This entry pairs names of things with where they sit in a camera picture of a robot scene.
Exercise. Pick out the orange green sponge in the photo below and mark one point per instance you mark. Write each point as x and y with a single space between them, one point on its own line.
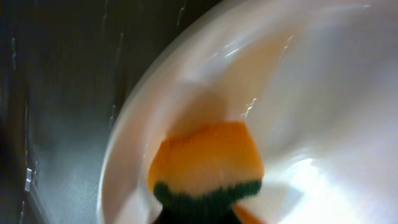
200 176

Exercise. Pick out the white plate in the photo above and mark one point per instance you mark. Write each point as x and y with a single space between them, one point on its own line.
316 84

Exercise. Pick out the brown serving tray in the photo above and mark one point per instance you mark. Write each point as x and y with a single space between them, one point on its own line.
66 69

